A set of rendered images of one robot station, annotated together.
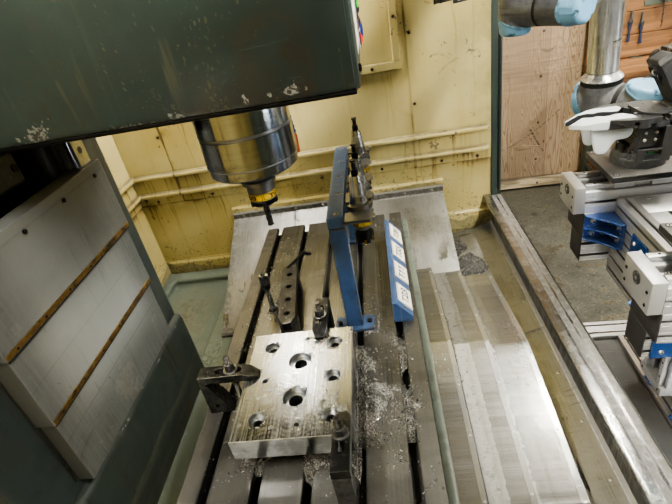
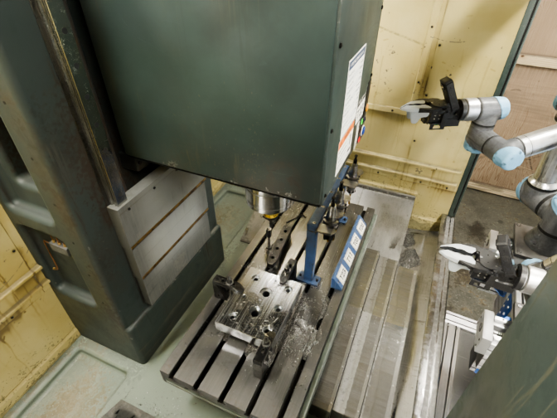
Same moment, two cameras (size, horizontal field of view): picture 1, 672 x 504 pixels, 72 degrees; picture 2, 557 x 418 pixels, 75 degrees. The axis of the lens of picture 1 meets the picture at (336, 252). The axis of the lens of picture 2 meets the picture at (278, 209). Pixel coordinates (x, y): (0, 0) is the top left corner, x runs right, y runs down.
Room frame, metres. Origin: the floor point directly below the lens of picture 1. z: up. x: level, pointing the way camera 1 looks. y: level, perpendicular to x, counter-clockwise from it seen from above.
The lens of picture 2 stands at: (-0.11, -0.17, 2.15)
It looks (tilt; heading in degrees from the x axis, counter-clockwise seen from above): 39 degrees down; 15
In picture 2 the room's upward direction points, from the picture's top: straight up
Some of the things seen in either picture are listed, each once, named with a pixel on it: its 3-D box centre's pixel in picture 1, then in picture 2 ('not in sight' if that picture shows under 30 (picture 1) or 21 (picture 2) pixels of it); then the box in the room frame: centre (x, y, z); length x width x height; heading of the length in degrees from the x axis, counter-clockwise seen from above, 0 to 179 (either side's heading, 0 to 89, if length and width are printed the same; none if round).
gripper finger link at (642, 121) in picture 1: (635, 119); (475, 264); (0.68, -0.50, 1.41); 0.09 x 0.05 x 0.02; 85
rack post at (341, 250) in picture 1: (347, 279); (310, 255); (0.93, -0.01, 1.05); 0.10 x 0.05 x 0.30; 82
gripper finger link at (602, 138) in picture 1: (601, 136); (454, 263); (0.69, -0.45, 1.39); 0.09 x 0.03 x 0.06; 85
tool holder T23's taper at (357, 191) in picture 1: (356, 188); (331, 211); (0.98, -0.08, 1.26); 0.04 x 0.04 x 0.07
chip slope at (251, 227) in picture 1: (336, 271); (321, 230); (1.43, 0.01, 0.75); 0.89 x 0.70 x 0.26; 82
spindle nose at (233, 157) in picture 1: (245, 132); (270, 184); (0.79, 0.11, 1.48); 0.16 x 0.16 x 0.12
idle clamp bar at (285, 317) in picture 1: (290, 301); (279, 248); (1.05, 0.15, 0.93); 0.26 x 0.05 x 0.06; 177
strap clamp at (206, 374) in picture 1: (231, 381); (229, 287); (0.74, 0.28, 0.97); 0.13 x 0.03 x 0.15; 82
